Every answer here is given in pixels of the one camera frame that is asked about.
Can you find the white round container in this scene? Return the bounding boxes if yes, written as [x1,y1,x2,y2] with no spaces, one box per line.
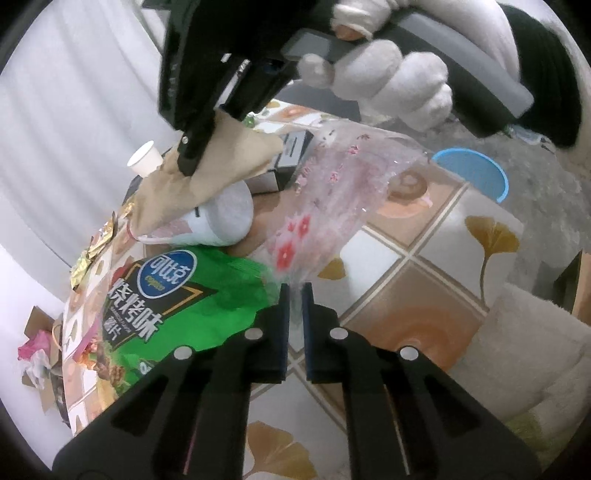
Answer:
[139,178,254,246]

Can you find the blue plastic bucket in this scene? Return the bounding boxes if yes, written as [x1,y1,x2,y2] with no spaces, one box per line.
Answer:
[431,148,510,204]

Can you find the cardboard box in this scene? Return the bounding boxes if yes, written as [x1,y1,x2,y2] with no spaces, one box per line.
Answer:
[21,305,65,411]

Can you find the gold snack wrappers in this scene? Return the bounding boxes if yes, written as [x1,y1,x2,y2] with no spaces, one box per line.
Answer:
[69,210,134,291]

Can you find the white fluffy blanket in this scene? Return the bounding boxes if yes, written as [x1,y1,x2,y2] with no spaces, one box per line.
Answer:
[450,284,587,467]

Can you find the white plastic bag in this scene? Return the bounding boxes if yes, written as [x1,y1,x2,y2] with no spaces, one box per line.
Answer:
[23,355,52,388]

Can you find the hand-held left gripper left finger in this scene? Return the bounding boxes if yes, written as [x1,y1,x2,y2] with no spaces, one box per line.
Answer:
[52,284,291,480]

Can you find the beige paper bag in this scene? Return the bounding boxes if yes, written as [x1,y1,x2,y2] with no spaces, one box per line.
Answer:
[131,110,283,236]

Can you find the leaf and coffee print tablecloth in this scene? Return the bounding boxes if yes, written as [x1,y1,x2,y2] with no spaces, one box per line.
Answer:
[60,99,525,480]

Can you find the clear floral plastic bag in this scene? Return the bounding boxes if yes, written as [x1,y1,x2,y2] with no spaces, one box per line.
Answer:
[252,119,432,291]

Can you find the grey curtain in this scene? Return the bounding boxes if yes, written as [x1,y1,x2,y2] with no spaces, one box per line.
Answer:
[0,0,185,259]

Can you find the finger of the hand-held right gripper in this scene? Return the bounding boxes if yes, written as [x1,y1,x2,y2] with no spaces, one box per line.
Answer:
[177,106,219,177]
[217,54,297,121]

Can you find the pink plastic bag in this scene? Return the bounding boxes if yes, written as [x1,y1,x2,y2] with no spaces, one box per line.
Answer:
[17,333,51,361]

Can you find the green chip bag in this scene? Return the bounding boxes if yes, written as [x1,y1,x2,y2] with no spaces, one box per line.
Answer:
[81,247,280,398]

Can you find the black and white box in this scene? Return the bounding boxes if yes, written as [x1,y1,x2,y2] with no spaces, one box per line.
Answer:
[247,130,315,193]

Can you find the white paper cup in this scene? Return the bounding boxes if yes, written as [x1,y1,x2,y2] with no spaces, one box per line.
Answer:
[127,141,164,176]

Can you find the person's right hand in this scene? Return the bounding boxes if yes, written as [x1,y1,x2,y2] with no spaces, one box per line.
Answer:
[298,0,454,132]

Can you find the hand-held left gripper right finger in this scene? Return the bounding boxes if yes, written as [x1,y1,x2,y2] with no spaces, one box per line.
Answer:
[301,282,542,480]

